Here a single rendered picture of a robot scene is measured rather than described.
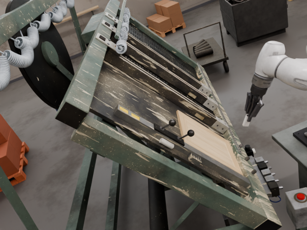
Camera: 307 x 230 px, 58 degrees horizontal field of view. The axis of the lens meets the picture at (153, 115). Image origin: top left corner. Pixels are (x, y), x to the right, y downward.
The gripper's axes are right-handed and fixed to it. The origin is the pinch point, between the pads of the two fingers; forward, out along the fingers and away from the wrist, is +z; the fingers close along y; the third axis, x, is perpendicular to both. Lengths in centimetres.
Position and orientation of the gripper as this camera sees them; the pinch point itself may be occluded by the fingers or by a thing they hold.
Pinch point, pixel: (247, 120)
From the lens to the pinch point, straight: 153.1
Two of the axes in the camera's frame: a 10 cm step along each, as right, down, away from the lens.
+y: 1.9, 5.3, -8.3
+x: 9.7, 0.2, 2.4
